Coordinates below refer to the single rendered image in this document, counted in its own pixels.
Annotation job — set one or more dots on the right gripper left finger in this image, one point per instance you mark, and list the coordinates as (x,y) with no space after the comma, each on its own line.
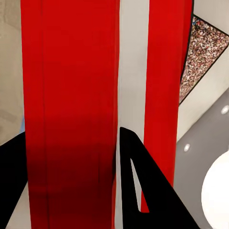
(13,176)

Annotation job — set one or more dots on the picture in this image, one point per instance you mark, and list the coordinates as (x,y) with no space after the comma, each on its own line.
(207,44)

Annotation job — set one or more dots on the radio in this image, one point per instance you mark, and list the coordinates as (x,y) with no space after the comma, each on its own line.
(89,68)

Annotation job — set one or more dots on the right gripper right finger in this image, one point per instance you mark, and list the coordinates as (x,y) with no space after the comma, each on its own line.
(167,211)

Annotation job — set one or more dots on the coffee table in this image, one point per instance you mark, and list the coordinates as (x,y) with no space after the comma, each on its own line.
(11,73)

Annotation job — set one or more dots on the room light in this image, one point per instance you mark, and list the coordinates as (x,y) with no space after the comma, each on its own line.
(216,217)

